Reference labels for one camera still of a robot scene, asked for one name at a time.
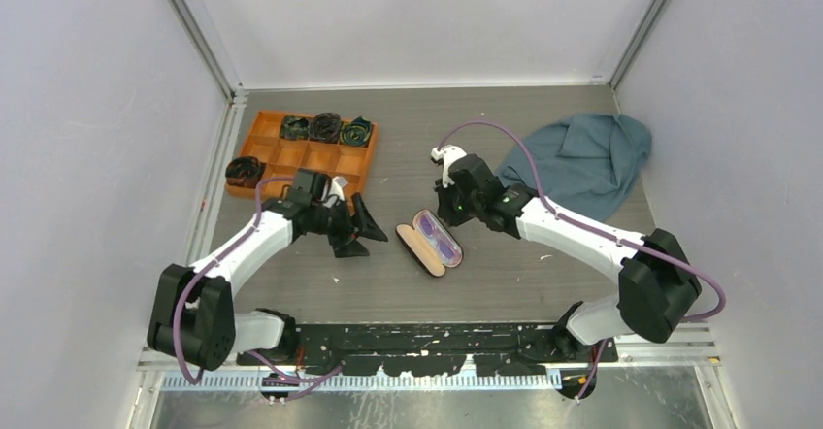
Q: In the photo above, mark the dark teal cloth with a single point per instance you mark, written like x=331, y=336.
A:
x=587, y=163

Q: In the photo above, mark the black glasses case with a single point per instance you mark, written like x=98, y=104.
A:
x=420, y=250

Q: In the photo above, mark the green yellow rolled tie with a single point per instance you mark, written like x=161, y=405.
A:
x=356, y=133

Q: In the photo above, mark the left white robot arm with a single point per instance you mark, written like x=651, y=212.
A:
x=193, y=317

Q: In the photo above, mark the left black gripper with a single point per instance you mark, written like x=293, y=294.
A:
x=363, y=221

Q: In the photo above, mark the black orange rolled tie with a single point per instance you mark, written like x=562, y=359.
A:
x=244, y=172

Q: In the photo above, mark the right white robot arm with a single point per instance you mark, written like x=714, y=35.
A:
x=654, y=290

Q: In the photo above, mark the dark green rolled tie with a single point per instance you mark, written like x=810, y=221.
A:
x=294, y=128

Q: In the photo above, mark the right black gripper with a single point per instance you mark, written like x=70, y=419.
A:
x=445, y=211

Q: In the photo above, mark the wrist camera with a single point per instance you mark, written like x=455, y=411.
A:
x=336, y=191
x=445, y=157

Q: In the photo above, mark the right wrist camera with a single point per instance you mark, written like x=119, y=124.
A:
x=445, y=157

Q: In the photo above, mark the purple sunglasses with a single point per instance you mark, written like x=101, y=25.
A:
x=439, y=238

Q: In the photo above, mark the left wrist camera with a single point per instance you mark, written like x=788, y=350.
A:
x=336, y=191

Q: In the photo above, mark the dark brown rolled tie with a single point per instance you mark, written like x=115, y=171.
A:
x=325, y=128

